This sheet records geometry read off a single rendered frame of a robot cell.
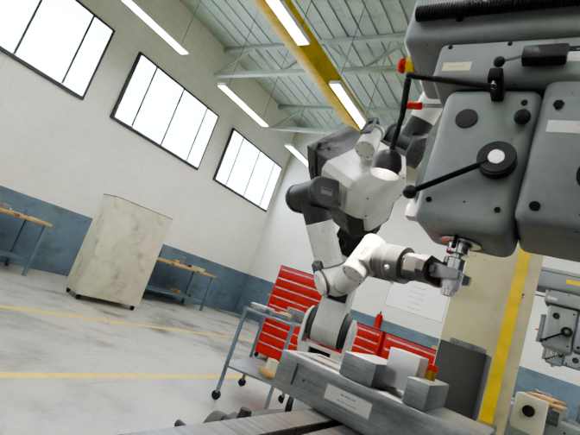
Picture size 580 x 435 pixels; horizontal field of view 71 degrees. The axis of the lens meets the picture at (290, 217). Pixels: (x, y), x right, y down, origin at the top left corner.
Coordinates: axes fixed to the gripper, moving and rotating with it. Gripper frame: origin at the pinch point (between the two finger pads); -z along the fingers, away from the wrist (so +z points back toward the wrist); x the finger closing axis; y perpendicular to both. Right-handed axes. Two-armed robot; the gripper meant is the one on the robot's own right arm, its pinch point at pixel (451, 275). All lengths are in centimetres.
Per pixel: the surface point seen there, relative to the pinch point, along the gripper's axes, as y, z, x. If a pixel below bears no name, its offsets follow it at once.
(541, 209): -13.7, -16.5, -8.2
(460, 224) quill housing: -8.9, -3.3, -8.8
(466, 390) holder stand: 23.5, 2.8, 30.5
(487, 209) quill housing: -12.7, -7.4, -8.4
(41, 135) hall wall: -91, 782, 32
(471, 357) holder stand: 15.2, 3.6, 30.3
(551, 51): -43.6, -13.2, -12.4
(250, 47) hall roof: -479, 769, 331
